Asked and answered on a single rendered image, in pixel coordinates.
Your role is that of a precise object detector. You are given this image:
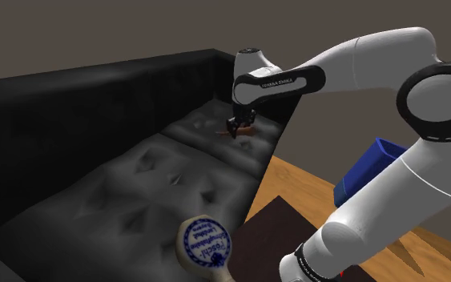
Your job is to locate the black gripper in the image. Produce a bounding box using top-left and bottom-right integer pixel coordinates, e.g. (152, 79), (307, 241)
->
(226, 107), (256, 140)

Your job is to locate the brown flat stick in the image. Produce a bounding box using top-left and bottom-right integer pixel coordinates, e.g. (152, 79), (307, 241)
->
(215, 126), (256, 138)

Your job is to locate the cream paddle with blue print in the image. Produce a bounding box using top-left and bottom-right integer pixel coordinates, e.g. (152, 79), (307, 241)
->
(175, 214), (236, 282)

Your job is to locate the blue open bin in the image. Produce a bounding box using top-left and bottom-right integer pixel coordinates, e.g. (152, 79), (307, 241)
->
(332, 136), (409, 208)

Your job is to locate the black tufted sofa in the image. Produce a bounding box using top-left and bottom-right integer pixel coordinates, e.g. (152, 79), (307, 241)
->
(0, 48), (304, 282)

